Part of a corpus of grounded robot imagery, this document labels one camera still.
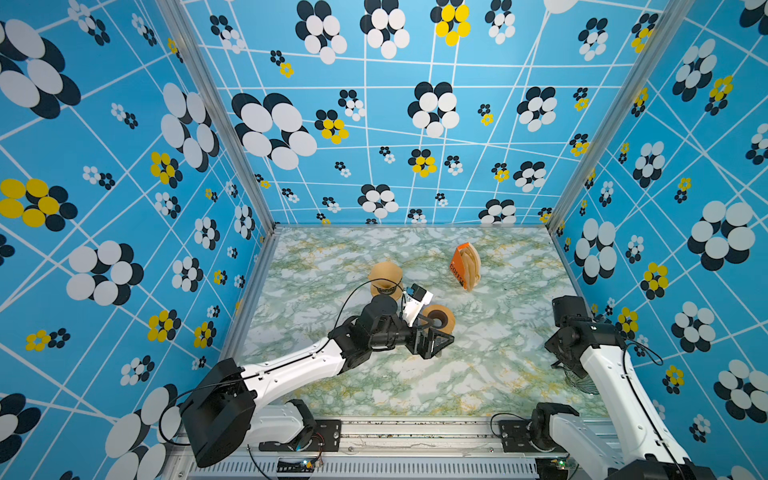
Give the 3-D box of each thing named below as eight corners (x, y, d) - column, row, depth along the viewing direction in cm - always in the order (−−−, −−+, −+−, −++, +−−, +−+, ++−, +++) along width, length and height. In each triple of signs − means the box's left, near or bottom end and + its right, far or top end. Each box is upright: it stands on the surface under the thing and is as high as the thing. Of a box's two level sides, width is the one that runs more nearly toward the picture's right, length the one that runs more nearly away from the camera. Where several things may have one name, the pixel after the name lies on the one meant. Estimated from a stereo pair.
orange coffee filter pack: (465, 291, 102) (471, 276, 95) (447, 263, 110) (451, 248, 103) (484, 284, 104) (491, 269, 97) (465, 257, 112) (470, 241, 105)
